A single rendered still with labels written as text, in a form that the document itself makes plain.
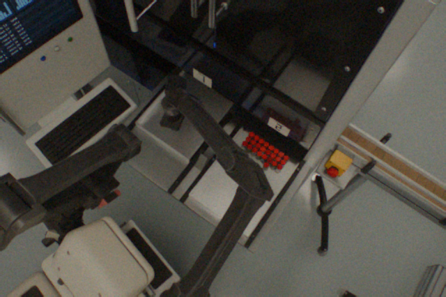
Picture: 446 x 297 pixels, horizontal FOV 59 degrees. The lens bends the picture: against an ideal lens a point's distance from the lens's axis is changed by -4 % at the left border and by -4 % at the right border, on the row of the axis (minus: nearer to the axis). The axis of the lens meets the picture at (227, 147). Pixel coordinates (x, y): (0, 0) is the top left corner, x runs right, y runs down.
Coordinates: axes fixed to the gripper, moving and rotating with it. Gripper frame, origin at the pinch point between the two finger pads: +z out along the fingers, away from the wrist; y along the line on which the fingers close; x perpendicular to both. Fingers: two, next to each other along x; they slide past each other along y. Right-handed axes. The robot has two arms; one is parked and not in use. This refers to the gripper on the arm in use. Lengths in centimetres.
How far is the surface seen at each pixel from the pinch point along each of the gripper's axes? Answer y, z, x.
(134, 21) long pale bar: 20.6, -25.2, 21.9
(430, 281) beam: -13, 44, -124
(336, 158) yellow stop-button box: 7, -5, -59
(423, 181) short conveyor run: 15, 6, -95
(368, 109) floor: 91, 106, -88
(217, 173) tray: -10.0, 8.3, -20.3
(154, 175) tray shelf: -19.4, 7.5, 1.3
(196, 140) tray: -0.3, 8.9, -8.0
